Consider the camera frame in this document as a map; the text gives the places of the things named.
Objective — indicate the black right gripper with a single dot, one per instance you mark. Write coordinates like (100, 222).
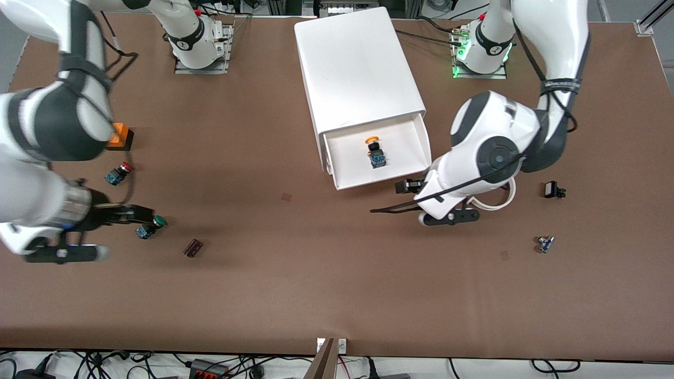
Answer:
(97, 216)

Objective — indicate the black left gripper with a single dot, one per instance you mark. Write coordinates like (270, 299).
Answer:
(406, 186)

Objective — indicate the yellow push button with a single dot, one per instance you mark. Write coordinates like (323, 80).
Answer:
(376, 155)

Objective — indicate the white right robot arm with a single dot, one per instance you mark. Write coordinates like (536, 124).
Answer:
(31, 195)

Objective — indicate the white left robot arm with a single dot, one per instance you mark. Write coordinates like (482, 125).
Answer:
(495, 137)

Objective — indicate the green push button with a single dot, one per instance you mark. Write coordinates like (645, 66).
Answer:
(145, 231)

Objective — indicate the red push button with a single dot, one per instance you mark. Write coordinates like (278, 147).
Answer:
(118, 173)

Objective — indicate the orange button box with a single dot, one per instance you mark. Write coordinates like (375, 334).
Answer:
(122, 136)

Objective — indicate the dark cylindrical capacitor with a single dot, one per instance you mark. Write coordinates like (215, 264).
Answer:
(192, 248)

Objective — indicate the white curved plastic strip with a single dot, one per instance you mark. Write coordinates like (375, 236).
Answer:
(505, 201)

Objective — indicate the small blue electronic component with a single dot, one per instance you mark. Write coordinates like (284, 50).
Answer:
(545, 245)

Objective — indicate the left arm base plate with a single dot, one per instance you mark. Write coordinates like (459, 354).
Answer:
(500, 75)

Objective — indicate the small black switch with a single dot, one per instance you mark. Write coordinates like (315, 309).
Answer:
(552, 189)

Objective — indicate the white metal bracket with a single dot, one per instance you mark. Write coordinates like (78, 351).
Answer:
(342, 346)

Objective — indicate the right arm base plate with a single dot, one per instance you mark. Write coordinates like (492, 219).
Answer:
(227, 47)

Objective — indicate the grey slanted post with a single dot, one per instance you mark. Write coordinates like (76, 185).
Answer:
(322, 363)

